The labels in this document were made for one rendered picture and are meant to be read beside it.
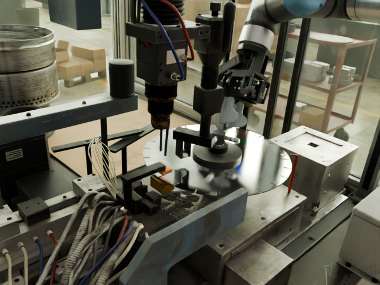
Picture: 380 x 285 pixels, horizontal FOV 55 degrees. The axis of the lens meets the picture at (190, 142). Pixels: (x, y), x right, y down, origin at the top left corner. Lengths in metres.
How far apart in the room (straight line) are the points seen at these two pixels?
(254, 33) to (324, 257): 0.53
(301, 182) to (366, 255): 0.26
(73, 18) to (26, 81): 0.55
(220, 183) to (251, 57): 0.30
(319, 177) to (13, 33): 1.09
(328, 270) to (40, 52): 0.98
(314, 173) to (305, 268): 0.25
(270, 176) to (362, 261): 0.27
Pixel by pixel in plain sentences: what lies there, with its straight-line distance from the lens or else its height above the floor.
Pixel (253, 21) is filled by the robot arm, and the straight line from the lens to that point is 0.86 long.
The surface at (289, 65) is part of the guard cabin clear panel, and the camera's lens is 1.21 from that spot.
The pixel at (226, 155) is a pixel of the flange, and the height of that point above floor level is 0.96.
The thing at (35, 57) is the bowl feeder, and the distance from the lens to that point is 1.20.
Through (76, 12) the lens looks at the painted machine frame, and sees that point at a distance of 0.66.
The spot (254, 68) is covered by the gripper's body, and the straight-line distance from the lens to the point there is 0.82.
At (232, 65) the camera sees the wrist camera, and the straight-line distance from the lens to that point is 0.85.
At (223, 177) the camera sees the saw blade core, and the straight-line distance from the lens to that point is 0.73.
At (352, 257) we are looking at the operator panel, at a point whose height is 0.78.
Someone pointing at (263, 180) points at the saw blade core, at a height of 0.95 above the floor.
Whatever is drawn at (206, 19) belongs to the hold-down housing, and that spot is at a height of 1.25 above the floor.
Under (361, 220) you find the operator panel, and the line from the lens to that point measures 0.84.
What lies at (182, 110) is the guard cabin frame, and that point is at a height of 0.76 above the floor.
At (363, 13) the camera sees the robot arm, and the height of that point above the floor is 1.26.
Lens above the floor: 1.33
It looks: 26 degrees down
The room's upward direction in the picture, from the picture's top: 4 degrees clockwise
